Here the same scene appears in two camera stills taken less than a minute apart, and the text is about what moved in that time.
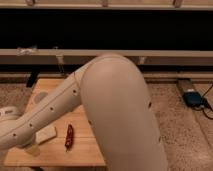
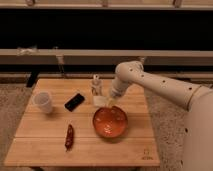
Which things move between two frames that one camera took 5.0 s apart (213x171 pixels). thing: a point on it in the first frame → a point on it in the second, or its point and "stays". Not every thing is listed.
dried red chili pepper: x=69 y=138 stays
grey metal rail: x=81 y=56 stays
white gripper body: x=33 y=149 → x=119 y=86
